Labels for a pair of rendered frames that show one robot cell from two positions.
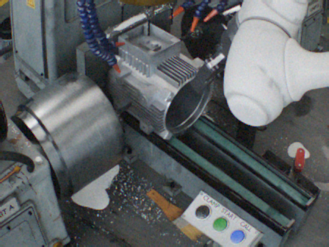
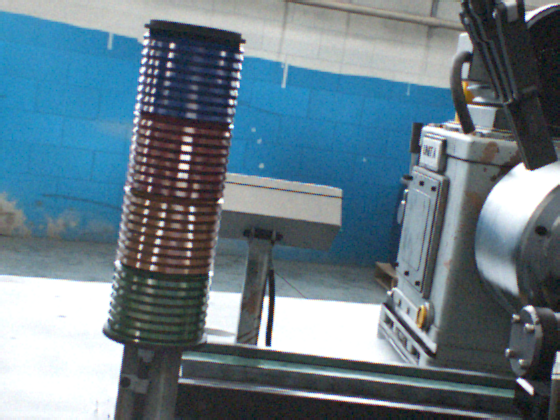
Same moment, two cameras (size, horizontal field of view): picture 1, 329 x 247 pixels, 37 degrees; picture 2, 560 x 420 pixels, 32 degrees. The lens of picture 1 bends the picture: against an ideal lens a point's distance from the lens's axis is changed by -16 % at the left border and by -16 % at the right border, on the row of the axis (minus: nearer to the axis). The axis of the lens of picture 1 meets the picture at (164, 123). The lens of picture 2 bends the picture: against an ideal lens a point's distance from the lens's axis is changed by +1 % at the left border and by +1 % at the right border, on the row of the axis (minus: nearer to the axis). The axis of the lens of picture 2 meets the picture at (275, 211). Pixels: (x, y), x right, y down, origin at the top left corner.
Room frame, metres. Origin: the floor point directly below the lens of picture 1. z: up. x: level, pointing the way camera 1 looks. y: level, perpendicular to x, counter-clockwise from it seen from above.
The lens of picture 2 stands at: (1.35, -0.98, 1.19)
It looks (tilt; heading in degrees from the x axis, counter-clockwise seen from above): 7 degrees down; 129
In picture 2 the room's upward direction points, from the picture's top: 8 degrees clockwise
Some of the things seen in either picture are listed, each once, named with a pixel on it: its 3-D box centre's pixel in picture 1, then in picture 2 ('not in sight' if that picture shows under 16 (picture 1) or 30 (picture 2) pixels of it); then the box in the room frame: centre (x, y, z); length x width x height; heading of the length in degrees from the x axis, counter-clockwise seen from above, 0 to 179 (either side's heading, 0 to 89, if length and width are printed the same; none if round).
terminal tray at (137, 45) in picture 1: (148, 48); not in sight; (1.12, 0.04, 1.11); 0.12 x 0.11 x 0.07; 45
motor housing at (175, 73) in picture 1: (158, 84); not in sight; (1.09, 0.02, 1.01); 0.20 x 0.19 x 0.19; 45
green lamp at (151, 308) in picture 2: not in sight; (160, 300); (0.94, -0.58, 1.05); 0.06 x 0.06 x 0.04
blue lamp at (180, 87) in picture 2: not in sight; (189, 79); (0.94, -0.58, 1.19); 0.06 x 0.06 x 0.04
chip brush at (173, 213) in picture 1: (175, 215); not in sight; (0.84, -0.04, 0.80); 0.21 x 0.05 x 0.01; 41
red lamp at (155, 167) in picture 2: not in sight; (179, 154); (0.94, -0.58, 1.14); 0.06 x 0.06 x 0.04
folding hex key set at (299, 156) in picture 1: (299, 159); not in sight; (1.03, -0.40, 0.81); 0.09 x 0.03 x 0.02; 168
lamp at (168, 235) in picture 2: not in sight; (169, 228); (0.94, -0.58, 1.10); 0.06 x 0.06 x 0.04
